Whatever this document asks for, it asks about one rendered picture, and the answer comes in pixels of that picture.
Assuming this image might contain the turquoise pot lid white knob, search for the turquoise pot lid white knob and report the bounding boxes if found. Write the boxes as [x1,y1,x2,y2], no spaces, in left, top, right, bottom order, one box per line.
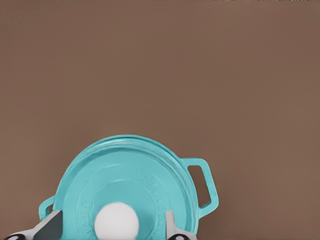
[51,135,198,240]

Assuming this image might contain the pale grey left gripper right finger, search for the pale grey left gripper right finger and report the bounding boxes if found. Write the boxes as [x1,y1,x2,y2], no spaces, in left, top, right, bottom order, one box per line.
[165,209,197,240]

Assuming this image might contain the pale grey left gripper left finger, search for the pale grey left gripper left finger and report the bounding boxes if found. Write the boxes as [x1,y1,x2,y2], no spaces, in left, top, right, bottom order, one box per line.
[0,209,63,240]

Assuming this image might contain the turquoise two-handled pot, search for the turquoise two-handled pot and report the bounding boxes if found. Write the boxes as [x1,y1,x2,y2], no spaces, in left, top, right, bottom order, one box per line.
[38,135,220,240]

